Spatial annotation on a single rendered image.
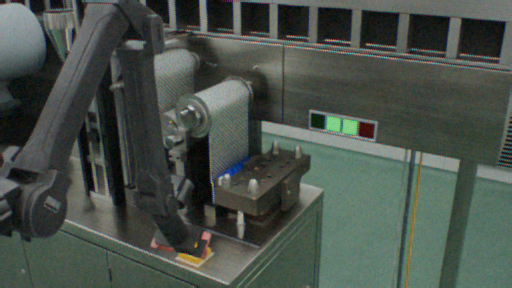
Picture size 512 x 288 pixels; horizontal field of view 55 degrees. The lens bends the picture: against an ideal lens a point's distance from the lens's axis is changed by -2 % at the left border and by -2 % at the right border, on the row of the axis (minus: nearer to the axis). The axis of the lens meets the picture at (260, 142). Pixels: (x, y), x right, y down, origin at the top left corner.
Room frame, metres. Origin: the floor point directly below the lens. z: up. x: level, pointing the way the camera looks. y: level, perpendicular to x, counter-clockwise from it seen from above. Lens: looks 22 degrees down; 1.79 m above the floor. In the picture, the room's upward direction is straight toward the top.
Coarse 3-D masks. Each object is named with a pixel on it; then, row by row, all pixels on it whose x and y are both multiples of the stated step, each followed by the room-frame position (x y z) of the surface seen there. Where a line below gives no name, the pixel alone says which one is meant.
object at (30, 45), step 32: (0, 0) 2.06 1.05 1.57; (32, 0) 2.18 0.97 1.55; (0, 32) 2.03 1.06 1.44; (32, 32) 2.16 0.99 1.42; (0, 64) 2.01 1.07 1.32; (32, 64) 2.14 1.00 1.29; (0, 96) 1.99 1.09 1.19; (32, 96) 2.12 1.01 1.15; (0, 128) 1.96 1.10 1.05; (32, 128) 2.09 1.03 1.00
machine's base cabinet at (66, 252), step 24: (312, 216) 1.62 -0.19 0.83; (0, 240) 1.76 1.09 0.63; (48, 240) 1.58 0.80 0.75; (72, 240) 1.51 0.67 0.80; (288, 240) 1.45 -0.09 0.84; (312, 240) 1.63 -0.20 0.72; (0, 264) 1.78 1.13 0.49; (24, 264) 1.68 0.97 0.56; (48, 264) 1.60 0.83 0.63; (72, 264) 1.52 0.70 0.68; (96, 264) 1.45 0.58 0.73; (120, 264) 1.39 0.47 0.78; (144, 264) 1.34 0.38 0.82; (264, 264) 1.31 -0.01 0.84; (288, 264) 1.46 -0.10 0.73; (312, 264) 1.64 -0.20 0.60
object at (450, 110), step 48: (192, 48) 1.96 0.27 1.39; (240, 48) 1.84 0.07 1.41; (288, 48) 1.74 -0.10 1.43; (288, 96) 1.74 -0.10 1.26; (336, 96) 1.65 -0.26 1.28; (384, 96) 1.56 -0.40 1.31; (432, 96) 1.49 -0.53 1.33; (480, 96) 1.42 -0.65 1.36; (384, 144) 1.56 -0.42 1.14; (432, 144) 1.48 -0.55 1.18; (480, 144) 1.40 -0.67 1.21
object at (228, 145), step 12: (240, 120) 1.68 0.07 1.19; (216, 132) 1.55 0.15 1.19; (228, 132) 1.61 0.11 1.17; (240, 132) 1.67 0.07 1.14; (216, 144) 1.55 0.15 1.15; (228, 144) 1.61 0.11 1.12; (240, 144) 1.67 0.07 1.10; (216, 156) 1.54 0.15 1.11; (228, 156) 1.61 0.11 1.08; (240, 156) 1.67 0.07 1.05; (216, 168) 1.54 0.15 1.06; (228, 168) 1.60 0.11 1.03
